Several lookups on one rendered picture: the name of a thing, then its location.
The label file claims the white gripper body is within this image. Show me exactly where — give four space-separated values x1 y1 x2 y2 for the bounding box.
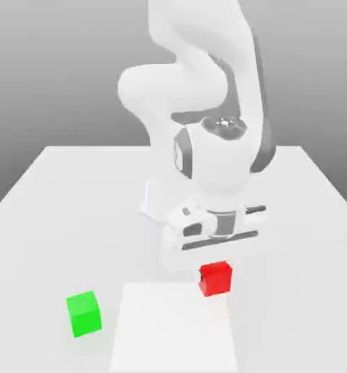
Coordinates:
158 226 264 273

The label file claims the small red cube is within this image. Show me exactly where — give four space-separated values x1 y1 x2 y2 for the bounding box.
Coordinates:
198 260 233 298

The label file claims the small green cube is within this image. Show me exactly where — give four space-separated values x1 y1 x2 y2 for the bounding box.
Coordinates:
66 290 104 339

